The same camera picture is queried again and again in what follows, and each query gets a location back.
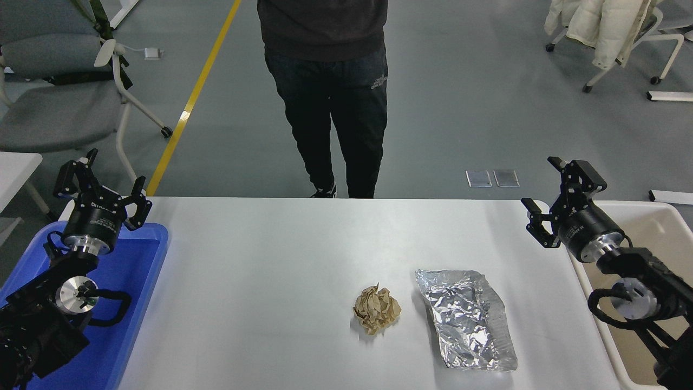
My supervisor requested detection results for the grey seat white chair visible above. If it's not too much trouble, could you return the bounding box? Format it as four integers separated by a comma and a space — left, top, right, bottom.
658, 0, 693, 43

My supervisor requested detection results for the white side table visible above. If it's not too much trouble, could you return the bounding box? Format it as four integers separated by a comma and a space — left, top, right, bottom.
0, 153, 58, 245

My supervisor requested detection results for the person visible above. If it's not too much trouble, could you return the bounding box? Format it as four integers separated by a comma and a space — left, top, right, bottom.
257, 0, 390, 199

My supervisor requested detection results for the cream padded coat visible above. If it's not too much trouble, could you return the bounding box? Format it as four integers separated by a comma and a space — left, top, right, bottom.
544, 0, 664, 72

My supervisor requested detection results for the large pale plastic bin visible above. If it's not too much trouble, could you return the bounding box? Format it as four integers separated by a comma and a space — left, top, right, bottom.
551, 200, 693, 390

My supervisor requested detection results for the white power adapter with cable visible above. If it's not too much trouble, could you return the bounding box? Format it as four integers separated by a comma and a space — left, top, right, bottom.
126, 46, 164, 61

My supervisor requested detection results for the tan paper ball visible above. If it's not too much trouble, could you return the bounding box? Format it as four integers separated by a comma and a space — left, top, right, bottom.
352, 283, 402, 335

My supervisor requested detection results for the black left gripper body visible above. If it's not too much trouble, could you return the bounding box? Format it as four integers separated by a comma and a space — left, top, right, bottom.
61, 194, 128, 251

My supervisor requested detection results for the silver foil tray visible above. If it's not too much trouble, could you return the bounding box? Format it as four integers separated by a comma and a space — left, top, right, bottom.
415, 268, 518, 373

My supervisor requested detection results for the white table leg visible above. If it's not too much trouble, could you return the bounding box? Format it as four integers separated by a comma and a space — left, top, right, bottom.
110, 0, 141, 30

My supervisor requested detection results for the grey office chair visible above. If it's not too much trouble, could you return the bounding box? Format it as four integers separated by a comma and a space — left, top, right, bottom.
0, 0, 173, 186

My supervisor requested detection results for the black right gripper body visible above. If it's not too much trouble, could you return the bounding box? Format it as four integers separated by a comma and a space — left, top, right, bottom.
557, 204, 624, 256

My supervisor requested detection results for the olive green strap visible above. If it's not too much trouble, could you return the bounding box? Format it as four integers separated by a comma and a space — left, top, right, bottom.
51, 0, 134, 90

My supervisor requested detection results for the blue plastic tray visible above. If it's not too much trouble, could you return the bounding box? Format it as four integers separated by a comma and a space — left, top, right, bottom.
0, 222, 169, 390

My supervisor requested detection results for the white frame chair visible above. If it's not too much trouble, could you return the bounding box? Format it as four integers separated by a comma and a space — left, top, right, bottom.
545, 0, 686, 94

